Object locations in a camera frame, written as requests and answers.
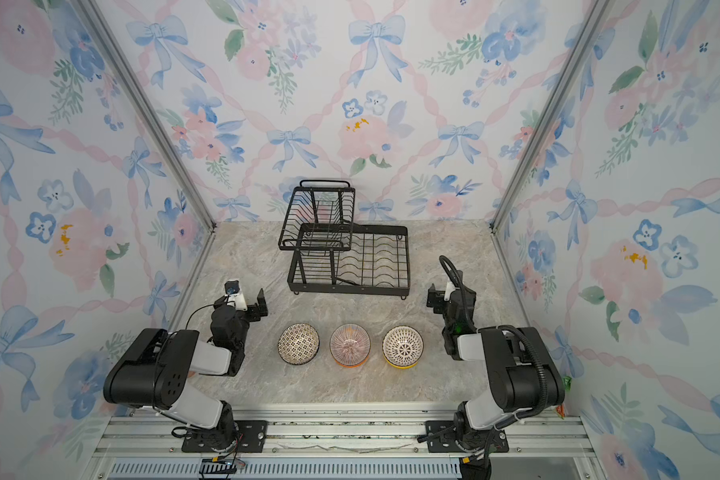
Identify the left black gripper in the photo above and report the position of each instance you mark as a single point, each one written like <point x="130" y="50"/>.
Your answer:
<point x="256" y="306"/>

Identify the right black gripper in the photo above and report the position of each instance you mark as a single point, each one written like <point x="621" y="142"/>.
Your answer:
<point x="435" y="298"/>

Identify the brown checker pattern bowl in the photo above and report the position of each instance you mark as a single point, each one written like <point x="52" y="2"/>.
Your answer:
<point x="298" y="344"/>

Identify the pink striped bowl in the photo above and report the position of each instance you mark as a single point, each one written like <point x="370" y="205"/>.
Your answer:
<point x="350" y="345"/>

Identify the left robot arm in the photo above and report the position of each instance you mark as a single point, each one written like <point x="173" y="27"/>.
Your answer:
<point x="154" y="373"/>

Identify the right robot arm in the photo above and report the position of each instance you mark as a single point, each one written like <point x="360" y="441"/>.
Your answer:
<point x="523" y="380"/>

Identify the white lattice yellow bowl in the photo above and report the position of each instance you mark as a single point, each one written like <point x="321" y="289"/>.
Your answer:
<point x="402" y="347"/>

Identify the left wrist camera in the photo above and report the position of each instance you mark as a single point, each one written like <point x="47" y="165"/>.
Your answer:
<point x="234" y="295"/>

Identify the black wire dish rack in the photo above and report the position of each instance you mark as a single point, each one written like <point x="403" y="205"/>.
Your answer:
<point x="331" y="253"/>

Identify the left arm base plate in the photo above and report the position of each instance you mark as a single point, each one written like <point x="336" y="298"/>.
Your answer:
<point x="250" y="438"/>

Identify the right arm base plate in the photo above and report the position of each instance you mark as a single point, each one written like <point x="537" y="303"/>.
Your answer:
<point x="442" y="437"/>

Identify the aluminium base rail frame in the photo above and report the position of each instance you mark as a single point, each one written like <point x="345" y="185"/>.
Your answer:
<point x="344" y="441"/>

